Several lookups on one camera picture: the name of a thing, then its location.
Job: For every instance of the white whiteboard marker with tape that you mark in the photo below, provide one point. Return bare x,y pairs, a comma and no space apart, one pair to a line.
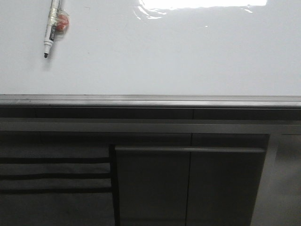
58,21

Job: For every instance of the grey cabinet with doors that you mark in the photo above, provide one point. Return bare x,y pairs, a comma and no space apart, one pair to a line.
213,181

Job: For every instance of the grey drawer unit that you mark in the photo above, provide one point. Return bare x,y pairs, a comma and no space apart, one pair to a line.
49,181

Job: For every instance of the white whiteboard with aluminium frame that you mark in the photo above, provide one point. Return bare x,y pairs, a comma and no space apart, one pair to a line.
187,53

